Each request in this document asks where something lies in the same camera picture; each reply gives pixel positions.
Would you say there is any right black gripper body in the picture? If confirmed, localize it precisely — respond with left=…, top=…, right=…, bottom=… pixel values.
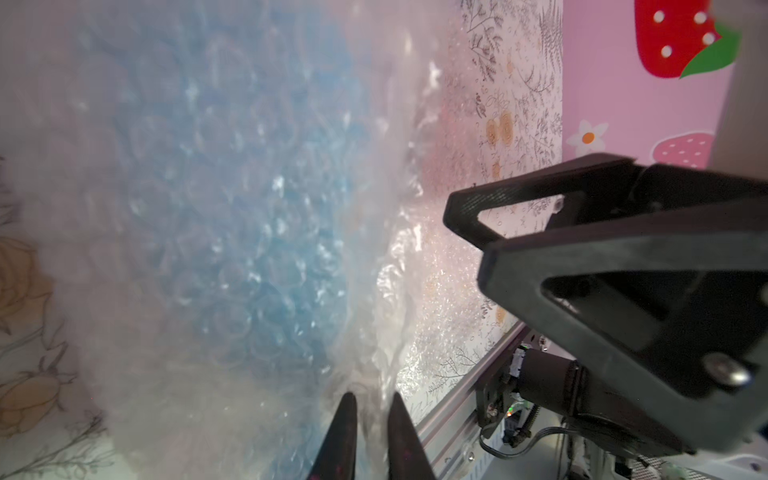
left=546, top=161, right=767, bottom=234

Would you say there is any clear bubble wrap sheet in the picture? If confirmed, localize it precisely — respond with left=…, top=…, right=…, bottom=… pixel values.
left=1, top=1, right=542, bottom=479

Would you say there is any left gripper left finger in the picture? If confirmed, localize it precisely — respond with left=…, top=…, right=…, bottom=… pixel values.
left=307, top=392, right=358, bottom=480

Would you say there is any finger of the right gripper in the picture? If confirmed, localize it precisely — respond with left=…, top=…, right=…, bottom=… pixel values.
left=478, top=198, right=767, bottom=451
left=443, top=153, right=642, bottom=250

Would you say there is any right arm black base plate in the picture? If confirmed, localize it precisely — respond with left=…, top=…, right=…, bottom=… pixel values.
left=471, top=332, right=691, bottom=478

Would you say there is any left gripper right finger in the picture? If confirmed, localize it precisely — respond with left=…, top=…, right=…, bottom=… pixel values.
left=387, top=392, right=436, bottom=480

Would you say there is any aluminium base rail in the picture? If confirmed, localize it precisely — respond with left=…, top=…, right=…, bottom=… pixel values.
left=416, top=323, right=531, bottom=479

